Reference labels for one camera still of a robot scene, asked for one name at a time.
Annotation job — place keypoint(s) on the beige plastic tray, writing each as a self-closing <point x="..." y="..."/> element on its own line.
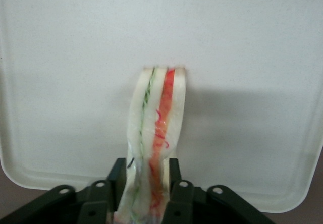
<point x="227" y="57"/>

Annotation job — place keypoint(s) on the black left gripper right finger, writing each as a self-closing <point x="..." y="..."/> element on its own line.
<point x="184" y="198"/>

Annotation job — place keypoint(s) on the triangle sandwich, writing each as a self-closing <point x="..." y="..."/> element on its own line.
<point x="156" y="123"/>

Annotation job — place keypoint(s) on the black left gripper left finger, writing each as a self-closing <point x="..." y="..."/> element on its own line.
<point x="101" y="196"/>

